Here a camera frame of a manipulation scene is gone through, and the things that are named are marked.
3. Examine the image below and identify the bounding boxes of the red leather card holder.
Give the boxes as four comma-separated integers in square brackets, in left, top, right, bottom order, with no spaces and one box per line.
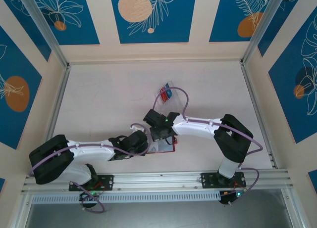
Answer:
[145,136,178,155]

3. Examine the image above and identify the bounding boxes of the blue credit card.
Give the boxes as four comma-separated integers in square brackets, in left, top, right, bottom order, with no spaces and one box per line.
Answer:
[164,83,173,100]

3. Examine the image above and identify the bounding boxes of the clear acrylic card stand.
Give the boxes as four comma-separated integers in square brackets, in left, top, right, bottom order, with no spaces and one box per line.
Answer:
[155,80,188,112]

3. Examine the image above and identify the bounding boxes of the black controller board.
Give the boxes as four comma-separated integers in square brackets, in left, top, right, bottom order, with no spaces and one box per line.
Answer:
[78,190,100,210]
[219,190,246,206]

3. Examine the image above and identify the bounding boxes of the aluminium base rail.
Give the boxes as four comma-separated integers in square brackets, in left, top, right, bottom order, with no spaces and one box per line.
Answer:
[21,170,290,193]

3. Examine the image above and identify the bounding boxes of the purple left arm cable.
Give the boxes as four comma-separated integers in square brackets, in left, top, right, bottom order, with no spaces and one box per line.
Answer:
[28,123,150,214]

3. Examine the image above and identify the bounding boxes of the grey slotted cable duct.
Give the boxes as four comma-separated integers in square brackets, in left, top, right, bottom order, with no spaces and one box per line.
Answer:
[32,191,221,204]

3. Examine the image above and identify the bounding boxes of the aluminium side rail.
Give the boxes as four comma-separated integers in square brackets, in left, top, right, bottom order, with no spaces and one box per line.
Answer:
[240,61,277,169]
[46,64,72,142]

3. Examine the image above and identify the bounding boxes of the aluminium frame leg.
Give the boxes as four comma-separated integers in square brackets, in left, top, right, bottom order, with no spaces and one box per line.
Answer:
[11,192,34,228]
[281,188,307,228]

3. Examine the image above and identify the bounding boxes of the aluminium frame post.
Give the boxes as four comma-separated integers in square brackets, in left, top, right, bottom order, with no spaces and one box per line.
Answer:
[18,0,70,68]
[240,0,285,65]

